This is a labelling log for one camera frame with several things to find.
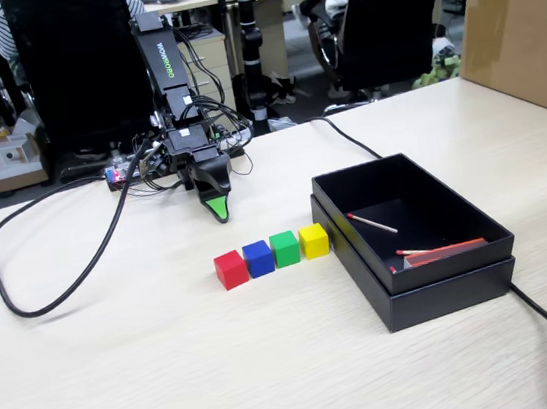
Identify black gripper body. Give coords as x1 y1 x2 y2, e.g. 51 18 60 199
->
162 122 224 180

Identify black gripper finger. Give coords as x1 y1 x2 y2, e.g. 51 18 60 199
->
187 151 237 199
195 184 233 228

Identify red wooden cube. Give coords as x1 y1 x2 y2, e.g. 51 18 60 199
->
212 248 251 291

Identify blue wooden cube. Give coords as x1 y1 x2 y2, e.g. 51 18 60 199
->
240 238 278 281

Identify green wooden cube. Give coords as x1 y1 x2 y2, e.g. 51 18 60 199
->
267 229 303 270

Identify small white cardboard box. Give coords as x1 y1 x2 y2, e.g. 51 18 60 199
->
0 131 48 194

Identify black cardboard box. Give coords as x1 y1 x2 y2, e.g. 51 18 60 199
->
309 138 521 304

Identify black box lid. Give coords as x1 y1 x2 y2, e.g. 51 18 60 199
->
308 168 524 343

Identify beige drawer cabinet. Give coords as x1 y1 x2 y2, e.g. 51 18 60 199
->
173 23 238 121

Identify controller board with LEDs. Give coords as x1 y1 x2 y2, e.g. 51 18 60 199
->
102 153 151 193

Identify yellow wooden cube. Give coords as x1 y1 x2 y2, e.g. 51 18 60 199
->
297 222 333 261

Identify black segmented stand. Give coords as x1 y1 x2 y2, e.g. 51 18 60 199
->
231 0 278 136

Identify black office chair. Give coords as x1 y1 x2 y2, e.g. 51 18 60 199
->
0 0 169 191
304 0 467 114

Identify person in striped shirt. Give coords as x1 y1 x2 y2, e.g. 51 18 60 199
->
0 0 155 93

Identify orange matchbox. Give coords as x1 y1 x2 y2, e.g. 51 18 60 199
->
400 236 492 272

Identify green toy figure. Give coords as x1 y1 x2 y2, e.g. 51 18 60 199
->
408 46 464 90

